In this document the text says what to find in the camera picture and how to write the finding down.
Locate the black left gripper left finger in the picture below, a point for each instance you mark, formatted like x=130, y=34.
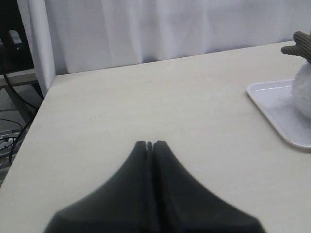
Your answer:
x=122, y=205

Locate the white plush snowman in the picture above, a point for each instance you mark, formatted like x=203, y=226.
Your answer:
x=301, y=85

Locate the dark equipment behind curtain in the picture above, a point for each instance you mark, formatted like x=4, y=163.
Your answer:
x=15, y=53

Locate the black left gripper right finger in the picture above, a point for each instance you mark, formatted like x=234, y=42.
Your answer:
x=186, y=206

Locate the white plastic tray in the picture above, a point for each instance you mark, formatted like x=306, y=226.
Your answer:
x=275, y=102

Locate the white curtain backdrop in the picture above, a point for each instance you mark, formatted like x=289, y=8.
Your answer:
x=70, y=36

